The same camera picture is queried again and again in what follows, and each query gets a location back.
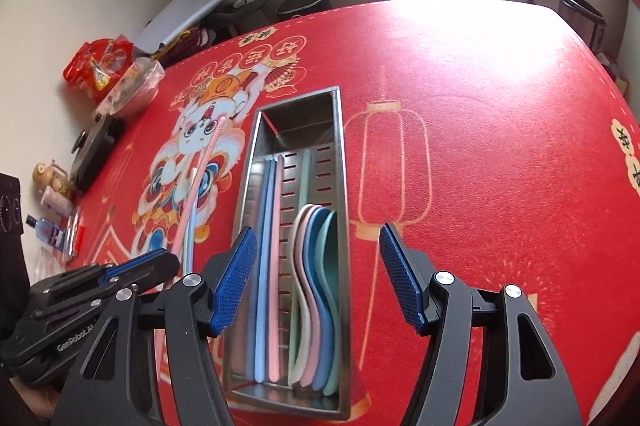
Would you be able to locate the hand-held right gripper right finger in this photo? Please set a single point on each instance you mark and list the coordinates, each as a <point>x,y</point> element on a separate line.
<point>402,281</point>

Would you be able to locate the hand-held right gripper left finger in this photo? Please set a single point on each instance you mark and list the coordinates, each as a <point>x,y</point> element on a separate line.
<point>235,286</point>

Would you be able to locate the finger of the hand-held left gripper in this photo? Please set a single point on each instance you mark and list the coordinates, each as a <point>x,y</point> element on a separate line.
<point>155,271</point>

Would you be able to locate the pink chopstick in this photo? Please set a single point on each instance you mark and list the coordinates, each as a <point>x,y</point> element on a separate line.
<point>275,331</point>
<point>200,186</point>

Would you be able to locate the green spoon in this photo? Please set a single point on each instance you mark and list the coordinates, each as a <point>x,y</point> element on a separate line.
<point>332,246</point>

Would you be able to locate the beige spoon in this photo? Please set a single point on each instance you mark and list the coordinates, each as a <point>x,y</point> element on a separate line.
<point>297,231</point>

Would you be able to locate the blue spoon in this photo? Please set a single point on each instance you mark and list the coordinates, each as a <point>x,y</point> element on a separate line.
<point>317,231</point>

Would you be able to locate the pink spoon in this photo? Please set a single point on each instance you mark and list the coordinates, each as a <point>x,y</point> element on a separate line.
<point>314,346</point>

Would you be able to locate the perforated steel utensil tray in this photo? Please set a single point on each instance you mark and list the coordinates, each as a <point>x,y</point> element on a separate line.
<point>300,125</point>

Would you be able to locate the clear plastic packet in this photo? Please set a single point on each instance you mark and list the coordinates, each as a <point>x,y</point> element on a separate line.
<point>49,266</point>

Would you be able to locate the red white pack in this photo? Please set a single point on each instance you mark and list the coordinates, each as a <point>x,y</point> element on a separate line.
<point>72,233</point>

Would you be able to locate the black perforated chair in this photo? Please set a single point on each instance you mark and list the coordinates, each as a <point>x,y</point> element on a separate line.
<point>10,246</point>

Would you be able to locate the blue bottle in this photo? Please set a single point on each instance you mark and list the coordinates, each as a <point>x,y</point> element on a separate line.
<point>45,231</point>

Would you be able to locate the white pink bottle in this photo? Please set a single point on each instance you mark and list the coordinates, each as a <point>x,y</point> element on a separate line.
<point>56,201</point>

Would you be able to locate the brown teapot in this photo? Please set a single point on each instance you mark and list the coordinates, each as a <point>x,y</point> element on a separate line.
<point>47,176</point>

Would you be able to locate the red printed tablecloth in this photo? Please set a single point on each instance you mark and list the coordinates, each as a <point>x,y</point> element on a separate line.
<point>475,130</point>

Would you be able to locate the bowl covered with plastic wrap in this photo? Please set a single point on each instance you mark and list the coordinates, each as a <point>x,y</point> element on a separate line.
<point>135,88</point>

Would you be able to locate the red snack bag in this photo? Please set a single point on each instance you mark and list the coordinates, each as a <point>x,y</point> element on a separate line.
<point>92,65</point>

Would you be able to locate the dark storage bin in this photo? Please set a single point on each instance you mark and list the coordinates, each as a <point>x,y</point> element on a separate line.
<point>235,18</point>

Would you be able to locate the white rolled sheet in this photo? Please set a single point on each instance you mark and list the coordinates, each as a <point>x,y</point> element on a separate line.
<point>190,5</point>

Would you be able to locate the black air fryer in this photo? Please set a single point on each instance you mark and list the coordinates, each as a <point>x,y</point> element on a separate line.
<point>302,5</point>

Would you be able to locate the cardboard box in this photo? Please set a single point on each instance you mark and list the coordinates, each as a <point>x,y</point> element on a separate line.
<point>614,75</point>

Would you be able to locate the rice cooker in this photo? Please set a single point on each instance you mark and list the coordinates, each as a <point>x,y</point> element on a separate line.
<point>582,20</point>

